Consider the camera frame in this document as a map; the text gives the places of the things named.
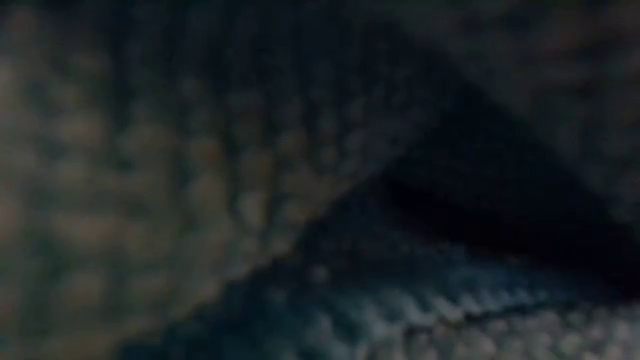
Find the blue microfiber towel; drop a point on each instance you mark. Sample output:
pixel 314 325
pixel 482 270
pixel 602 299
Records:
pixel 400 320

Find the yellow microfiber towel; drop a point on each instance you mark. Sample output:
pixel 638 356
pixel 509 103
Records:
pixel 150 200

